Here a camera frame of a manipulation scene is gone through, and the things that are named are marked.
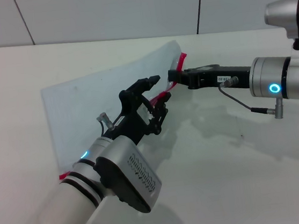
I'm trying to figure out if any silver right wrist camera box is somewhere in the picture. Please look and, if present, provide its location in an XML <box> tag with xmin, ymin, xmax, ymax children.
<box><xmin>262</xmin><ymin>0</ymin><xmax>299</xmax><ymax>52</ymax></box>

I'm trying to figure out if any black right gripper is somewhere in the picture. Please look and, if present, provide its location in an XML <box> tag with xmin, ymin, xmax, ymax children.
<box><xmin>166</xmin><ymin>59</ymin><xmax>255</xmax><ymax>98</ymax></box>

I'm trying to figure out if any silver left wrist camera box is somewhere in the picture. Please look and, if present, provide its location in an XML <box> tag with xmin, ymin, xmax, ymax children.
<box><xmin>91</xmin><ymin>131</ymin><xmax>166</xmax><ymax>219</ymax></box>

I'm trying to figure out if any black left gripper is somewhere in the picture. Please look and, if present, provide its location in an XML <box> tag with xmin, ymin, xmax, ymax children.
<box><xmin>97</xmin><ymin>73</ymin><xmax>177</xmax><ymax>150</ymax></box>

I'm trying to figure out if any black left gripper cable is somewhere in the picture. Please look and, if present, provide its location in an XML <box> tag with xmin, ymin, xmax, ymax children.
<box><xmin>96</xmin><ymin>110</ymin><xmax>116</xmax><ymax>138</ymax></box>

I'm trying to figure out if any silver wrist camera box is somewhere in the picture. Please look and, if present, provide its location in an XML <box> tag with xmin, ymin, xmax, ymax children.
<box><xmin>91</xmin><ymin>131</ymin><xmax>166</xmax><ymax>219</ymax></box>
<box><xmin>262</xmin><ymin>0</ymin><xmax>299</xmax><ymax>52</ymax></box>

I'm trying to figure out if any clear document bag red zipper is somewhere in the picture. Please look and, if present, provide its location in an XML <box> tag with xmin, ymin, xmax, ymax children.
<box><xmin>36</xmin><ymin>39</ymin><xmax>201</xmax><ymax>182</ymax></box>

